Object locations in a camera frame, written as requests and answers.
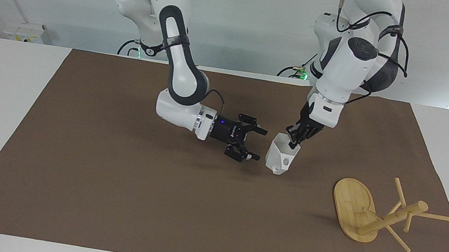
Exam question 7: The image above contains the white wall socket box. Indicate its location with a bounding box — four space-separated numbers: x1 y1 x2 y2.
1 18 47 45

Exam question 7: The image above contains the black cable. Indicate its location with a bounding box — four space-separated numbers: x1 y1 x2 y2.
203 88 227 120
324 0 420 114
117 37 143 59
276 48 319 82

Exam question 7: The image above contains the wooden cup rack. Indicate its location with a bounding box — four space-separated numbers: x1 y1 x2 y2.
326 168 449 252

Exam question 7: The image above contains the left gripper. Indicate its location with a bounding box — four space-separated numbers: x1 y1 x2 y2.
283 99 328 153

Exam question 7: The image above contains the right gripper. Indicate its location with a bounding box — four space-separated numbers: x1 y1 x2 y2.
206 109 271 167

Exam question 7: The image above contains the white cup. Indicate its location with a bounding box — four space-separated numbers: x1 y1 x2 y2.
263 131 303 179

